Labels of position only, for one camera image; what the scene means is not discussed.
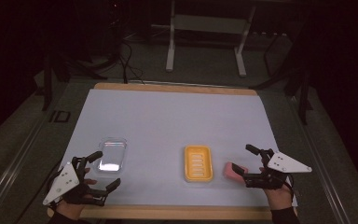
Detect black cables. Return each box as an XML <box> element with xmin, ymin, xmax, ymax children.
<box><xmin>117</xmin><ymin>40</ymin><xmax>146</xmax><ymax>85</ymax></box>

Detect person's left hand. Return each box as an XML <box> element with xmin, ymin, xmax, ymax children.
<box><xmin>55</xmin><ymin>167</ymin><xmax>98</xmax><ymax>219</ymax></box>

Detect yellow soap dish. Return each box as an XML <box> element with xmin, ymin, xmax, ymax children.
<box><xmin>184</xmin><ymin>144</ymin><xmax>214</xmax><ymax>184</ymax></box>

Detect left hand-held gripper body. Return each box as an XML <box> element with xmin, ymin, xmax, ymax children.
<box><xmin>42</xmin><ymin>156</ymin><xmax>110</xmax><ymax>207</ymax></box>

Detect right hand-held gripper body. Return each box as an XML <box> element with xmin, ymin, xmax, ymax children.
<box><xmin>244</xmin><ymin>147</ymin><xmax>313</xmax><ymax>190</ymax></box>

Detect black tripod stand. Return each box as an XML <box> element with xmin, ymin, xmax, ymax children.
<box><xmin>250</xmin><ymin>31</ymin><xmax>314</xmax><ymax>126</ymax></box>

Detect black floor bracket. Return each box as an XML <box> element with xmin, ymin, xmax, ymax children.
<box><xmin>48</xmin><ymin>110</ymin><xmax>72</xmax><ymax>124</ymax></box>

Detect pale blue table sheet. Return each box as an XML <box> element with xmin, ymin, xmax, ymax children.
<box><xmin>59</xmin><ymin>88</ymin><xmax>299</xmax><ymax>208</ymax></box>

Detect white metal stand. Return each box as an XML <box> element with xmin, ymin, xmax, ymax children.
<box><xmin>165</xmin><ymin>0</ymin><xmax>258</xmax><ymax>77</ymax></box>

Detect pink soap bar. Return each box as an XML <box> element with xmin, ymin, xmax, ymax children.
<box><xmin>223</xmin><ymin>161</ymin><xmax>249</xmax><ymax>182</ymax></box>

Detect person's right hand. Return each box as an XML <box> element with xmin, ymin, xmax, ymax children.
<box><xmin>259</xmin><ymin>167</ymin><xmax>295</xmax><ymax>212</ymax></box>

